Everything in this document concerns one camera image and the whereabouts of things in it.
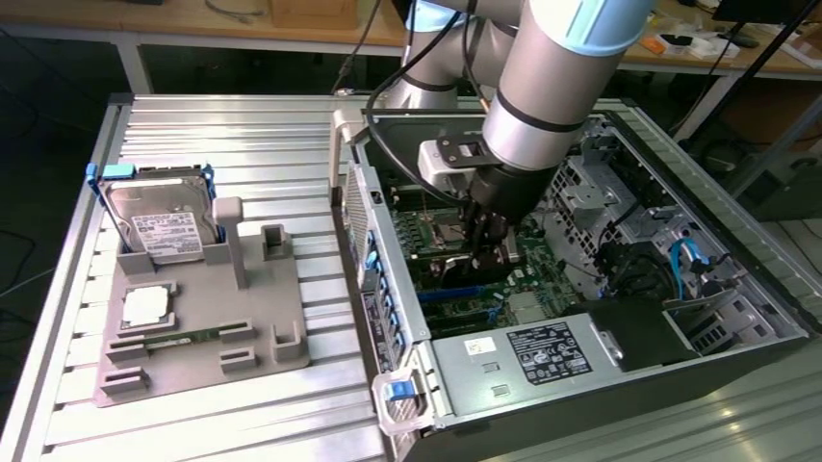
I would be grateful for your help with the black device on floor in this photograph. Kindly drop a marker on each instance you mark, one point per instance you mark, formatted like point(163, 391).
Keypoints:
point(786, 187)

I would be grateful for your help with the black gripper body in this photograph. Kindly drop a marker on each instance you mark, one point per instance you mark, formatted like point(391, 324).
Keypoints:
point(510, 192)

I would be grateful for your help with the orange and white desk item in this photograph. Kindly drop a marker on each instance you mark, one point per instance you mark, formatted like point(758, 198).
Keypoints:
point(674, 44)

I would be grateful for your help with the silver drive cage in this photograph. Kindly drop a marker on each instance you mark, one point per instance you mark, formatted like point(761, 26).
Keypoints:
point(591, 197)

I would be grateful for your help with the blue expansion slot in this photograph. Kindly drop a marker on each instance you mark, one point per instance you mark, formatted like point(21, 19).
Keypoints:
point(450, 293)

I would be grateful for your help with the black plastic shroud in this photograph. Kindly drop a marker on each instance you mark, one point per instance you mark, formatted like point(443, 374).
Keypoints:
point(635, 332)

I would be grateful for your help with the silver chipset heatsink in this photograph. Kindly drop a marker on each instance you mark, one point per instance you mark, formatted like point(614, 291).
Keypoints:
point(526, 308)

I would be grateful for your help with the CPU socket with open cover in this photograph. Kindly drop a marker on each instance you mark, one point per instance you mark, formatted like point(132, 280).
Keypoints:
point(446, 231)

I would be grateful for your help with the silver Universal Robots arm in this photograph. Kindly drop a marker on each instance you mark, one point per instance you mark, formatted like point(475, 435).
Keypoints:
point(553, 72)

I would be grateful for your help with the silver CPU chip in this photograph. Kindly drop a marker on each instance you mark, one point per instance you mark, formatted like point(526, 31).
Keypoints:
point(147, 305)

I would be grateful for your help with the blue case latch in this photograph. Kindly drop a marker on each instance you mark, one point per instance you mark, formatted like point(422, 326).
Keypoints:
point(398, 390)

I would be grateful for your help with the hard disk with blue carrier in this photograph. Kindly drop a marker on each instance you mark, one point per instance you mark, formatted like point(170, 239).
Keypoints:
point(154, 216)

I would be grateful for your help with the wooden desk with clutter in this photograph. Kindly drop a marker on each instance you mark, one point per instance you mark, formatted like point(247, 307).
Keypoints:
point(674, 62)

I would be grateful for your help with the black RAM slot bank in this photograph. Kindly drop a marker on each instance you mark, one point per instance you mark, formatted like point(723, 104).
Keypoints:
point(411, 196)

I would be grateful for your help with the black expansion slot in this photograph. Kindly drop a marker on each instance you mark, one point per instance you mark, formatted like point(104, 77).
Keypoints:
point(459, 323)

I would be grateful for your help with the open black PC case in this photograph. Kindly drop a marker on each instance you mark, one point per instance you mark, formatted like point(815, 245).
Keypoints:
point(738, 385)

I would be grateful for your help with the black monitor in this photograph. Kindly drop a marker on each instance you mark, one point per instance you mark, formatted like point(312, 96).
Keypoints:
point(763, 9)

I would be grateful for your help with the wooden desk with white frame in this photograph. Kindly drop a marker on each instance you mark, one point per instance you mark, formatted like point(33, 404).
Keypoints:
point(192, 29)

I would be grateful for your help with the grey power supply unit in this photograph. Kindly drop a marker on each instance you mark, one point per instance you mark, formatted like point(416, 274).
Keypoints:
point(475, 385)

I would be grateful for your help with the grey parts rack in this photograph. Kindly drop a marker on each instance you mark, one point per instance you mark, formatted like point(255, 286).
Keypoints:
point(192, 308)

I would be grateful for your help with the black slanted stand pole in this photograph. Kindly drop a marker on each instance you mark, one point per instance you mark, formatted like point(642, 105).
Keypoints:
point(758, 62)

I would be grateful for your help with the green RAM stick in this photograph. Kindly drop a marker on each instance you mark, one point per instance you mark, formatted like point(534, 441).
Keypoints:
point(180, 339)

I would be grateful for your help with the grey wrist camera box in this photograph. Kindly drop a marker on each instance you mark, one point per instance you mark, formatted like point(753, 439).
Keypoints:
point(436, 168)

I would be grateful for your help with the green motherboard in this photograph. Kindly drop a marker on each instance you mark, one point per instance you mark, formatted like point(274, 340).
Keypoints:
point(539, 284)

